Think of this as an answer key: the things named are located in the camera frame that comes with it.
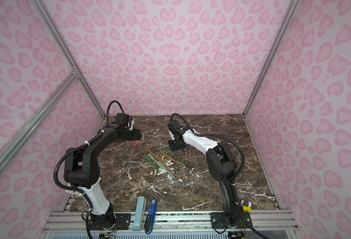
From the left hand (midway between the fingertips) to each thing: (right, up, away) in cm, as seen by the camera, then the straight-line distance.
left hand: (138, 134), depth 96 cm
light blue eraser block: (+8, -36, -25) cm, 45 cm away
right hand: (+24, -8, -2) cm, 26 cm away
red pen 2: (+34, -13, +2) cm, 37 cm away
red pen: (+39, -11, +2) cm, 40 cm away
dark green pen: (+9, -17, -1) cm, 19 cm away
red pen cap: (-6, -6, +8) cm, 12 cm away
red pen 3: (+32, -14, +2) cm, 35 cm away
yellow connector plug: (+62, -36, -19) cm, 74 cm away
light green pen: (+14, -18, -3) cm, 23 cm away
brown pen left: (+12, -15, -1) cm, 19 cm away
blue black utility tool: (+12, -39, -23) cm, 47 cm away
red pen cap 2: (-2, -7, +7) cm, 10 cm away
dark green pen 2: (+24, -14, +1) cm, 28 cm away
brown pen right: (+21, -15, -1) cm, 26 cm away
